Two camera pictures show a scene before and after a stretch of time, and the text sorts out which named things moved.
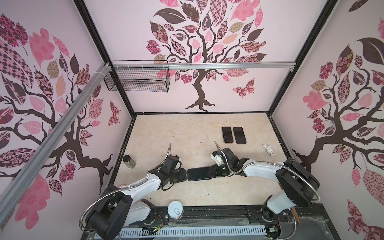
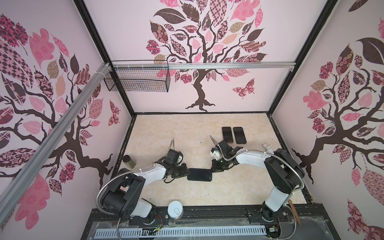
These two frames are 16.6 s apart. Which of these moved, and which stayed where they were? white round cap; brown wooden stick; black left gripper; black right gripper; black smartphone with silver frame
Moved: black left gripper; black right gripper
Stayed: white round cap; brown wooden stick; black smartphone with silver frame
